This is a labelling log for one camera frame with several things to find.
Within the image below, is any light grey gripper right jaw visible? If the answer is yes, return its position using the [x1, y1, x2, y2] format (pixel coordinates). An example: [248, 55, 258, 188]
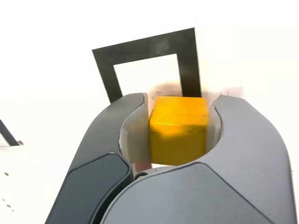
[100, 93, 294, 224]

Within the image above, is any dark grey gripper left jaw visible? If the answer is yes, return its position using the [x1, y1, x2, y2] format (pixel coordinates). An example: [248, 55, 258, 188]
[44, 92, 152, 224]

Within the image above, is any yellow cube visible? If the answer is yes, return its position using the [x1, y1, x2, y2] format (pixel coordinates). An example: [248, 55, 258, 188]
[147, 95, 209, 167]

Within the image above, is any black tape square outline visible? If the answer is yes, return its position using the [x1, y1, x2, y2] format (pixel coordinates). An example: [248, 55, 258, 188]
[92, 27, 202, 105]

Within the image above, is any black tape strip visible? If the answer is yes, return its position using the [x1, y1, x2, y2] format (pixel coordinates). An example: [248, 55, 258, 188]
[0, 119, 21, 147]

